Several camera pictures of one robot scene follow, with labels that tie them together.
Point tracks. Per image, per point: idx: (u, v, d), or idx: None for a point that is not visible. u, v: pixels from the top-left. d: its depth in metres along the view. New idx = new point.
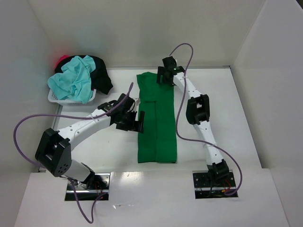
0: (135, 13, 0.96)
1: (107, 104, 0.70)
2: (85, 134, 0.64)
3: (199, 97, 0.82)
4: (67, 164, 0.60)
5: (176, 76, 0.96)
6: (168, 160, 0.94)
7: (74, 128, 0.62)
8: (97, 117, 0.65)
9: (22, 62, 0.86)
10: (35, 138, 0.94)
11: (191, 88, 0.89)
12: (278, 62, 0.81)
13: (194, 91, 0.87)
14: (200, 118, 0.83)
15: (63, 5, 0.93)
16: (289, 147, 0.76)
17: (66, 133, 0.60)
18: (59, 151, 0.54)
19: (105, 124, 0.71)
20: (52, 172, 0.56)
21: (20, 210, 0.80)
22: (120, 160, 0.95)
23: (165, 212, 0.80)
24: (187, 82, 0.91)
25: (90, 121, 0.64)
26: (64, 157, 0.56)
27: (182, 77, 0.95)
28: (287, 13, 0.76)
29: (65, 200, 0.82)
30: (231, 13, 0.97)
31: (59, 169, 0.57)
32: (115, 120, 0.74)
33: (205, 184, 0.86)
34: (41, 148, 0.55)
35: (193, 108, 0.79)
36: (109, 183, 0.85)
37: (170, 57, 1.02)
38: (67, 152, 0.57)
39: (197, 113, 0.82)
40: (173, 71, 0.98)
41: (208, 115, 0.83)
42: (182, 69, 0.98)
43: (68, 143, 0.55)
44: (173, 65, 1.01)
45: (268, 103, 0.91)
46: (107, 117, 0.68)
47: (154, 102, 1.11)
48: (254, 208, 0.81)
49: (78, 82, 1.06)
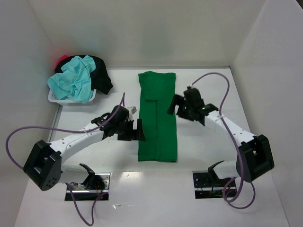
0: (135, 13, 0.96)
1: (101, 118, 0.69)
2: (77, 147, 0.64)
3: (252, 139, 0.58)
4: (56, 178, 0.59)
5: (209, 117, 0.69)
6: (168, 158, 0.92)
7: (66, 142, 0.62)
8: (90, 131, 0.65)
9: (22, 62, 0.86)
10: (35, 138, 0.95)
11: (236, 129, 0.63)
12: (278, 61, 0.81)
13: (242, 133, 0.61)
14: (263, 170, 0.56)
15: (63, 4, 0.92)
16: (289, 147, 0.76)
17: (58, 146, 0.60)
18: (49, 164, 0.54)
19: (98, 138, 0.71)
20: (40, 186, 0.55)
21: (20, 210, 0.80)
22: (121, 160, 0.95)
23: (165, 211, 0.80)
24: (227, 123, 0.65)
25: (83, 135, 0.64)
26: (54, 171, 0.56)
27: (216, 117, 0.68)
28: (287, 13, 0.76)
29: (65, 200, 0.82)
30: (232, 13, 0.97)
31: (47, 183, 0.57)
32: (108, 134, 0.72)
33: (205, 184, 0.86)
34: (31, 160, 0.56)
35: (251, 158, 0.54)
36: (109, 183, 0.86)
37: (195, 91, 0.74)
38: (58, 166, 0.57)
39: (257, 166, 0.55)
40: (203, 112, 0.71)
41: (270, 164, 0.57)
42: (213, 107, 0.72)
43: (59, 156, 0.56)
44: (201, 103, 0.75)
45: (267, 103, 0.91)
46: (100, 130, 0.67)
47: (155, 101, 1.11)
48: (254, 208, 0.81)
49: (78, 82, 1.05)
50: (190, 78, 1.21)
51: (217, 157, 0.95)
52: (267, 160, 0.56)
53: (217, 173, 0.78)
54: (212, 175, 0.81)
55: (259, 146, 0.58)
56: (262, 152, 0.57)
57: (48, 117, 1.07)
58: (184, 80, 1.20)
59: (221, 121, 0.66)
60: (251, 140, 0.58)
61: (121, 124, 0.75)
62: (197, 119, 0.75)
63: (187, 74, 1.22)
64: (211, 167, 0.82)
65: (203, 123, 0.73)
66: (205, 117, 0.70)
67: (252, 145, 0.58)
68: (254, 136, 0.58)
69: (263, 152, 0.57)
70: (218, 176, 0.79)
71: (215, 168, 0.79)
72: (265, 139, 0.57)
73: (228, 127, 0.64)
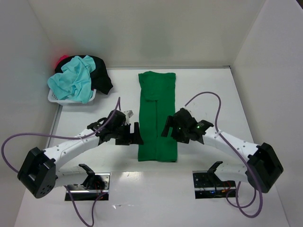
0: (135, 13, 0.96)
1: (97, 123, 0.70)
2: (72, 153, 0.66)
3: (256, 150, 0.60)
4: (50, 185, 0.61)
5: (206, 135, 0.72)
6: (168, 158, 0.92)
7: (61, 148, 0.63)
8: (85, 137, 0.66)
9: (22, 63, 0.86)
10: (35, 138, 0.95)
11: (237, 143, 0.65)
12: (278, 61, 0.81)
13: (245, 145, 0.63)
14: (275, 178, 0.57)
15: (63, 4, 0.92)
16: (289, 147, 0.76)
17: (53, 153, 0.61)
18: (42, 172, 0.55)
19: (94, 144, 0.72)
20: (34, 194, 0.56)
21: (21, 210, 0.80)
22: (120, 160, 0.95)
23: (165, 211, 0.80)
24: (227, 137, 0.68)
25: (77, 141, 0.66)
26: (48, 179, 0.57)
27: (214, 133, 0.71)
28: (287, 13, 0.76)
29: (65, 200, 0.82)
30: (232, 13, 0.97)
31: (41, 190, 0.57)
32: (103, 139, 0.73)
33: (205, 184, 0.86)
34: (24, 168, 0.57)
35: (261, 169, 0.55)
36: (109, 183, 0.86)
37: (183, 111, 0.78)
38: (52, 174, 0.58)
39: (269, 175, 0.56)
40: (199, 130, 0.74)
41: (280, 169, 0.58)
42: (207, 123, 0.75)
43: (53, 164, 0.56)
44: (194, 122, 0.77)
45: (267, 103, 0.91)
46: (95, 136, 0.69)
47: (155, 101, 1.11)
48: (253, 208, 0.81)
49: (78, 82, 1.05)
50: (190, 78, 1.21)
51: (217, 157, 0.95)
52: (276, 167, 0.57)
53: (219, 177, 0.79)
54: (213, 177, 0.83)
55: (265, 154, 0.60)
56: (269, 161, 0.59)
57: (48, 117, 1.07)
58: (184, 80, 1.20)
59: (220, 137, 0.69)
60: (256, 151, 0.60)
61: (117, 128, 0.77)
62: (194, 138, 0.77)
63: (187, 74, 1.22)
64: (213, 170, 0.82)
65: (202, 141, 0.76)
66: (203, 136, 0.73)
67: (258, 155, 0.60)
68: (258, 145, 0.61)
69: (271, 161, 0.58)
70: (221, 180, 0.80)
71: (216, 172, 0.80)
72: (270, 147, 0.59)
73: (229, 142, 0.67)
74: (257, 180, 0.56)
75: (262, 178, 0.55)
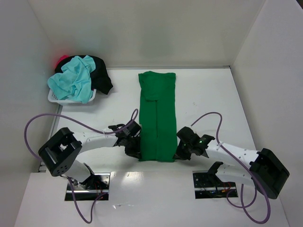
0: (135, 13, 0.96)
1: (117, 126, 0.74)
2: (93, 144, 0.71)
3: (257, 156, 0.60)
4: (67, 167, 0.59)
5: (209, 149, 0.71)
6: (167, 158, 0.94)
7: (87, 135, 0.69)
8: (107, 134, 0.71)
9: (21, 62, 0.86)
10: (34, 138, 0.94)
11: (238, 152, 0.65)
12: (279, 61, 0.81)
13: (246, 152, 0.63)
14: (281, 183, 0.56)
15: (63, 4, 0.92)
16: (290, 147, 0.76)
17: (80, 136, 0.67)
18: (69, 150, 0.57)
19: (110, 144, 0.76)
20: (51, 171, 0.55)
21: (20, 211, 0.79)
22: (121, 160, 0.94)
23: (164, 211, 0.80)
24: (227, 147, 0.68)
25: (100, 135, 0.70)
26: (69, 160, 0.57)
27: (216, 145, 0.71)
28: (287, 13, 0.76)
29: (65, 200, 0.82)
30: (232, 13, 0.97)
31: (58, 170, 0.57)
32: (118, 143, 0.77)
33: (205, 184, 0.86)
34: (50, 143, 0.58)
35: (265, 175, 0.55)
36: (109, 183, 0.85)
37: (186, 128, 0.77)
38: (74, 156, 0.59)
39: (274, 181, 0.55)
40: (201, 145, 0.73)
41: (285, 173, 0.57)
42: (209, 136, 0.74)
43: (79, 145, 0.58)
44: (196, 137, 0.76)
45: (268, 103, 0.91)
46: (115, 135, 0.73)
47: (155, 101, 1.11)
48: (254, 208, 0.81)
49: (78, 82, 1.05)
50: (190, 78, 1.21)
51: None
52: (280, 171, 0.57)
53: (220, 178, 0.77)
54: (214, 178, 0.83)
55: (267, 161, 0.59)
56: (272, 165, 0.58)
57: (48, 117, 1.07)
58: (184, 80, 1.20)
59: (221, 149, 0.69)
60: (257, 157, 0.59)
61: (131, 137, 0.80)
62: (198, 153, 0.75)
63: (187, 74, 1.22)
64: (213, 171, 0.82)
65: (206, 155, 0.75)
66: (206, 150, 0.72)
67: (260, 161, 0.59)
68: (258, 152, 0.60)
69: (273, 165, 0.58)
70: (221, 180, 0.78)
71: (217, 174, 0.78)
72: (270, 152, 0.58)
73: (230, 152, 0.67)
74: (264, 187, 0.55)
75: (267, 183, 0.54)
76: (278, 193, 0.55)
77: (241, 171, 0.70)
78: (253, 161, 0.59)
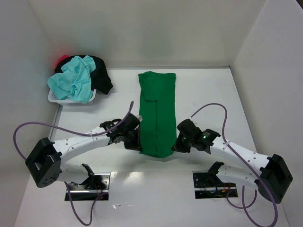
0: (135, 13, 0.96)
1: (110, 123, 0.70)
2: (80, 150, 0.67)
3: (267, 161, 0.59)
4: (54, 177, 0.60)
5: (214, 147, 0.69)
6: (166, 154, 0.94)
7: (69, 143, 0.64)
8: (95, 136, 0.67)
9: (21, 63, 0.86)
10: (34, 138, 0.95)
11: (247, 155, 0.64)
12: (278, 61, 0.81)
13: (256, 157, 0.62)
14: (286, 189, 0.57)
15: (63, 4, 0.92)
16: (289, 147, 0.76)
17: (61, 146, 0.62)
18: (49, 163, 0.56)
19: (103, 144, 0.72)
20: (37, 183, 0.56)
21: (20, 211, 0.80)
22: (120, 162, 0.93)
23: (164, 211, 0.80)
24: (235, 148, 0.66)
25: (87, 138, 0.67)
26: (52, 171, 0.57)
27: (222, 143, 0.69)
28: (287, 13, 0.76)
29: (65, 200, 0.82)
30: (232, 13, 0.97)
31: (44, 181, 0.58)
32: (113, 140, 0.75)
33: (205, 184, 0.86)
34: (33, 154, 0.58)
35: (274, 182, 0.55)
36: (109, 184, 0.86)
37: (189, 122, 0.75)
38: (57, 167, 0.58)
39: (281, 187, 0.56)
40: (206, 141, 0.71)
41: (290, 179, 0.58)
42: (213, 133, 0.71)
43: (59, 158, 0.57)
44: (199, 132, 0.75)
45: (267, 103, 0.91)
46: (105, 135, 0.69)
47: (155, 101, 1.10)
48: (254, 209, 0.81)
49: (78, 82, 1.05)
50: (190, 78, 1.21)
51: None
52: (287, 178, 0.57)
53: (220, 178, 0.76)
54: (214, 178, 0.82)
55: (276, 166, 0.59)
56: (280, 170, 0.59)
57: (48, 117, 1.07)
58: (183, 80, 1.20)
59: (228, 148, 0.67)
60: (267, 162, 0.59)
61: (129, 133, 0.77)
62: (200, 148, 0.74)
63: (187, 74, 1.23)
64: (214, 172, 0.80)
65: (209, 151, 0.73)
66: (210, 147, 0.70)
67: (269, 167, 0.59)
68: (269, 157, 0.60)
69: (281, 171, 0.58)
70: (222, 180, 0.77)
71: (218, 174, 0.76)
72: (280, 159, 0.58)
73: (239, 154, 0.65)
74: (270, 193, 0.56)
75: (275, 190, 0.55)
76: (281, 198, 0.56)
77: (245, 173, 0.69)
78: (264, 166, 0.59)
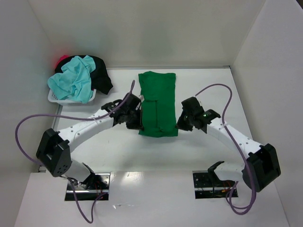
0: (135, 13, 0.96)
1: (111, 104, 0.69)
2: (86, 135, 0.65)
3: (259, 149, 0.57)
4: (67, 164, 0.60)
5: (211, 126, 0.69)
6: (169, 134, 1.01)
7: (75, 129, 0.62)
8: (99, 118, 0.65)
9: (21, 63, 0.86)
10: (34, 138, 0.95)
11: (241, 138, 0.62)
12: (279, 61, 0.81)
13: (248, 142, 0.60)
14: (270, 179, 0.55)
15: (63, 4, 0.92)
16: (289, 147, 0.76)
17: (67, 135, 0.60)
18: (57, 152, 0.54)
19: (108, 126, 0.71)
20: (51, 173, 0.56)
21: (20, 211, 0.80)
22: (120, 160, 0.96)
23: (165, 211, 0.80)
24: (232, 131, 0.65)
25: (92, 122, 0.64)
26: (64, 159, 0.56)
27: (219, 124, 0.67)
28: (287, 13, 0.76)
29: (65, 200, 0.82)
30: (232, 13, 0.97)
31: (58, 170, 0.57)
32: (117, 121, 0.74)
33: (205, 184, 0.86)
34: (40, 146, 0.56)
35: (259, 170, 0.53)
36: (109, 183, 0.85)
37: (192, 100, 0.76)
38: (67, 154, 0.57)
39: (265, 176, 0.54)
40: (204, 119, 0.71)
41: (277, 171, 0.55)
42: (214, 113, 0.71)
43: (67, 145, 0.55)
44: (200, 110, 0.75)
45: (267, 103, 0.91)
46: (109, 117, 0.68)
47: (155, 101, 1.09)
48: (254, 209, 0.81)
49: (78, 82, 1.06)
50: (190, 78, 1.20)
51: (217, 156, 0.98)
52: (274, 170, 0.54)
53: (218, 175, 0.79)
54: (212, 175, 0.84)
55: (266, 156, 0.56)
56: (269, 161, 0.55)
57: (48, 117, 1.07)
58: (183, 80, 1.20)
59: (225, 129, 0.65)
60: (258, 150, 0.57)
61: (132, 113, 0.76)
62: (198, 126, 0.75)
63: (187, 74, 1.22)
64: (213, 169, 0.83)
65: (205, 130, 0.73)
66: (208, 125, 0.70)
67: (259, 155, 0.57)
68: (261, 145, 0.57)
69: (270, 161, 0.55)
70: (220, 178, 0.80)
71: (215, 170, 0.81)
72: (272, 148, 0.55)
73: (233, 136, 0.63)
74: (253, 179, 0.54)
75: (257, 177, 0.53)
76: (262, 187, 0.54)
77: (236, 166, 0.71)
78: (253, 152, 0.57)
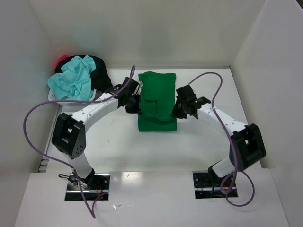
0: (135, 13, 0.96)
1: (113, 88, 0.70)
2: (95, 117, 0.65)
3: (244, 129, 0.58)
4: (83, 145, 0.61)
5: (201, 109, 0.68)
6: (168, 128, 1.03)
7: (86, 111, 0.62)
8: (106, 100, 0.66)
9: (21, 62, 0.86)
10: (34, 138, 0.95)
11: (227, 119, 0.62)
12: (279, 61, 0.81)
13: (234, 123, 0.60)
14: (254, 159, 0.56)
15: (63, 4, 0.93)
16: (289, 147, 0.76)
17: (80, 117, 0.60)
18: (75, 132, 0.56)
19: (113, 108, 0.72)
20: (70, 154, 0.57)
21: (20, 211, 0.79)
22: (120, 160, 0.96)
23: (165, 211, 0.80)
24: (220, 114, 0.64)
25: (99, 105, 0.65)
26: (80, 139, 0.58)
27: (209, 109, 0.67)
28: (287, 13, 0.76)
29: (65, 200, 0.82)
30: (232, 13, 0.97)
31: (76, 151, 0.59)
32: (121, 104, 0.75)
33: (205, 184, 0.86)
34: (57, 131, 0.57)
35: (243, 146, 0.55)
36: (109, 183, 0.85)
37: (186, 88, 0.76)
38: (83, 134, 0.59)
39: (248, 154, 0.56)
40: (196, 105, 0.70)
41: (262, 152, 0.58)
42: (206, 100, 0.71)
43: (83, 125, 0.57)
44: (193, 97, 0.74)
45: (268, 103, 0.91)
46: (114, 99, 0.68)
47: (155, 101, 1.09)
48: (254, 209, 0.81)
49: (78, 82, 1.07)
50: (190, 79, 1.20)
51: (217, 156, 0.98)
52: (258, 149, 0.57)
53: (216, 172, 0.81)
54: (212, 175, 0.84)
55: (251, 136, 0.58)
56: (254, 142, 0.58)
57: (49, 117, 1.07)
58: (183, 80, 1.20)
59: (213, 113, 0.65)
60: (243, 129, 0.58)
61: (131, 98, 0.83)
62: (190, 112, 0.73)
63: (187, 74, 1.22)
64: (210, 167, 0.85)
65: (197, 116, 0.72)
66: (198, 110, 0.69)
67: (244, 134, 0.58)
68: (245, 125, 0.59)
69: (255, 142, 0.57)
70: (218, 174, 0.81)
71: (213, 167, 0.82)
72: (257, 128, 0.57)
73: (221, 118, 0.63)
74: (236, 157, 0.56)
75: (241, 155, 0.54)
76: (247, 165, 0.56)
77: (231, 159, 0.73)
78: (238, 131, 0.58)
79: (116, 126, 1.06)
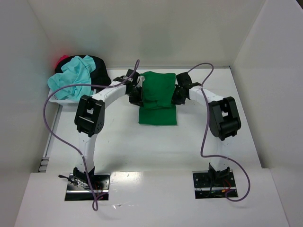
0: (135, 13, 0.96)
1: (120, 77, 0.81)
2: (110, 100, 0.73)
3: (222, 100, 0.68)
4: (102, 122, 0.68)
5: (191, 90, 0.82)
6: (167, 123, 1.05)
7: (102, 93, 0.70)
8: (117, 85, 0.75)
9: (21, 62, 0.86)
10: (34, 138, 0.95)
11: (209, 94, 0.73)
12: (278, 62, 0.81)
13: (215, 96, 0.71)
14: (229, 127, 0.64)
15: (63, 4, 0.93)
16: (289, 147, 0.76)
17: (98, 97, 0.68)
18: (97, 108, 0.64)
19: (122, 93, 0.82)
20: (93, 130, 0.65)
21: (19, 211, 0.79)
22: (120, 160, 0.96)
23: (164, 211, 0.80)
24: (205, 91, 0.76)
25: (112, 89, 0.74)
26: (101, 116, 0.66)
27: (198, 88, 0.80)
28: (287, 13, 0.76)
29: (65, 200, 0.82)
30: (232, 13, 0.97)
31: (97, 127, 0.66)
32: (128, 91, 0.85)
33: (205, 184, 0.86)
34: (79, 111, 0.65)
35: (217, 113, 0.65)
36: (109, 183, 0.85)
37: (185, 74, 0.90)
38: (102, 112, 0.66)
39: (223, 122, 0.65)
40: (188, 86, 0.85)
41: (237, 122, 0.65)
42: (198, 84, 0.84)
43: (102, 102, 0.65)
44: (188, 82, 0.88)
45: (267, 103, 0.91)
46: (123, 85, 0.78)
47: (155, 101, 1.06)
48: (254, 209, 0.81)
49: (78, 82, 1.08)
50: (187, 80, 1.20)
51: None
52: (233, 118, 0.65)
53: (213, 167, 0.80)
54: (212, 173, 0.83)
55: (228, 107, 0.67)
56: (230, 112, 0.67)
57: (49, 117, 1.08)
58: None
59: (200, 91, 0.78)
60: (221, 101, 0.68)
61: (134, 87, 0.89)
62: (184, 94, 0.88)
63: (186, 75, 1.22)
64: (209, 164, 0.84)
65: (189, 97, 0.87)
66: (189, 90, 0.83)
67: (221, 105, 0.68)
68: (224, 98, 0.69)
69: (230, 112, 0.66)
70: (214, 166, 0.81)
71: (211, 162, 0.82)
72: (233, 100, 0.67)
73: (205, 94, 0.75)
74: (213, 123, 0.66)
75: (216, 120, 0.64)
76: (222, 132, 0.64)
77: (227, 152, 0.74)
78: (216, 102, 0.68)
79: (116, 125, 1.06)
